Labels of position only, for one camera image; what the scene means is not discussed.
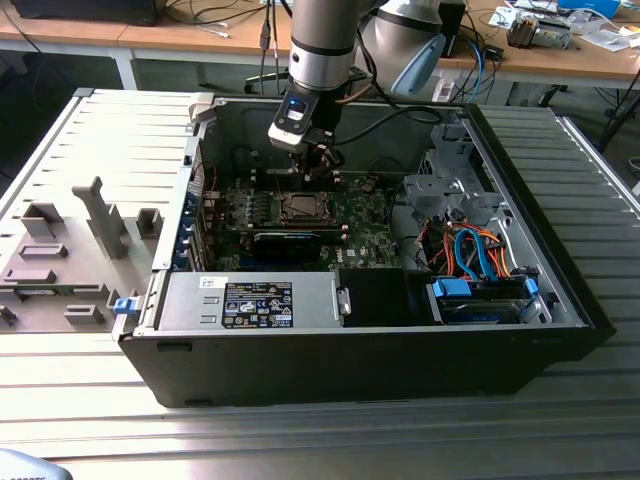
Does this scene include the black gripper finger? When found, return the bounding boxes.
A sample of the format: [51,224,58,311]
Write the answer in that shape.
[319,142,347,176]
[292,146,322,185]

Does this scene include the CPU socket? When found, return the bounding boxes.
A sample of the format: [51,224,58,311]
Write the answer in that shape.
[275,190,335,226]

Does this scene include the silver CPU cooler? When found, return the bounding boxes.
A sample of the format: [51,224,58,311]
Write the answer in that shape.
[506,12,574,51]

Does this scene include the graphics card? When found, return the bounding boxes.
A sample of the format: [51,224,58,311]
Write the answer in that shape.
[251,229,324,264]

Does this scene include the green motherboard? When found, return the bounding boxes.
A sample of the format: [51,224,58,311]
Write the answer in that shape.
[198,172,407,274]

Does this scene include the silver drive cage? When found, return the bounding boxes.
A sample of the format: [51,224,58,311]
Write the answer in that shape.
[402,122,516,231]

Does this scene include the silver power supply unit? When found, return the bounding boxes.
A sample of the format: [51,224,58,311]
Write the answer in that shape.
[153,272,347,332]

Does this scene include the black PC case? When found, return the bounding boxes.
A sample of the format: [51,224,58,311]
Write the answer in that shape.
[113,93,616,409]

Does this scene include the grey parts rack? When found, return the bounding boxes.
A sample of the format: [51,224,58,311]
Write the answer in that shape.
[0,174,167,335]

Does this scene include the hard disk in blue carrier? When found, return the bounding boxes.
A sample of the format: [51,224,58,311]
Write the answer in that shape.
[425,277,544,327]

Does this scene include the wooden desk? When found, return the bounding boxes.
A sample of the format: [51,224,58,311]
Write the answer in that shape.
[0,0,311,92]
[429,0,640,81]

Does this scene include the black equipment box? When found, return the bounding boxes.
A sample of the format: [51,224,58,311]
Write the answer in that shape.
[9,0,164,27]

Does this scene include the blue box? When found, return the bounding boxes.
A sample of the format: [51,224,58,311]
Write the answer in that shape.
[557,0,622,15]

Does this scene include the clear plastic bag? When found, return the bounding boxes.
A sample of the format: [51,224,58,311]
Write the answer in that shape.
[574,17,632,52]

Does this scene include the grey rounded object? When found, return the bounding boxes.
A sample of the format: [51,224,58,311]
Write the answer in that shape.
[0,448,69,480]

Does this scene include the brown braided cable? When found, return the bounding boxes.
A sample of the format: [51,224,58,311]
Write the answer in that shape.
[334,82,374,106]

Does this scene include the black camera cable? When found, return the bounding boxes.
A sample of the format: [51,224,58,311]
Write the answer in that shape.
[329,102,445,147]

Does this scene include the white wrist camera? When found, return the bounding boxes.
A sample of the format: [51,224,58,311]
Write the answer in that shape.
[267,92,322,154]

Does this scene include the orange wire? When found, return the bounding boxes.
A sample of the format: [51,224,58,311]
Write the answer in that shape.
[477,228,514,280]
[423,227,454,269]

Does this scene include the blue wire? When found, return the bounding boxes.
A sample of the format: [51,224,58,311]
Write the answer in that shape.
[451,227,476,284]
[467,227,496,285]

